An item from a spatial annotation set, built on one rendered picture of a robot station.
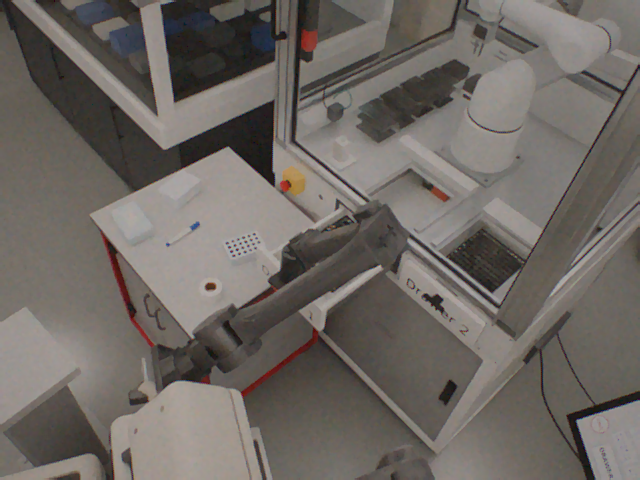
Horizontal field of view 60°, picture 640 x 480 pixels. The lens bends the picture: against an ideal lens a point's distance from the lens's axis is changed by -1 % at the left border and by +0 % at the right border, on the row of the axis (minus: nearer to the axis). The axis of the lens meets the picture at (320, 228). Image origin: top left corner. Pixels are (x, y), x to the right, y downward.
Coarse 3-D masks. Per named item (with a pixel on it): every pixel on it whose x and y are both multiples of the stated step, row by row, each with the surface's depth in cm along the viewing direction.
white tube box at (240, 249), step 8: (256, 232) 186; (224, 240) 182; (232, 240) 183; (240, 240) 183; (248, 240) 183; (256, 240) 184; (224, 248) 181; (232, 248) 181; (240, 248) 181; (248, 248) 181; (256, 248) 183; (232, 256) 179; (240, 256) 179; (248, 256) 180; (256, 256) 183; (232, 264) 180
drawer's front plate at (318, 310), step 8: (264, 248) 165; (264, 256) 164; (272, 256) 163; (264, 264) 167; (272, 264) 163; (264, 272) 170; (272, 272) 165; (312, 304) 155; (320, 304) 154; (304, 312) 162; (312, 312) 158; (320, 312) 154; (320, 320) 156; (320, 328) 159
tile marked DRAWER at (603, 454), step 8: (592, 448) 127; (600, 448) 125; (608, 448) 124; (592, 456) 126; (600, 456) 125; (608, 456) 124; (600, 464) 124; (608, 464) 123; (616, 464) 122; (600, 472) 123; (608, 472) 122; (616, 472) 121
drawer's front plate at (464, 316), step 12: (408, 264) 166; (408, 276) 168; (420, 276) 164; (408, 288) 172; (420, 288) 167; (432, 288) 162; (444, 288) 161; (420, 300) 170; (444, 300) 161; (456, 300) 158; (444, 312) 163; (456, 312) 159; (468, 312) 156; (456, 324) 162; (468, 324) 158; (480, 324) 154; (468, 336) 160
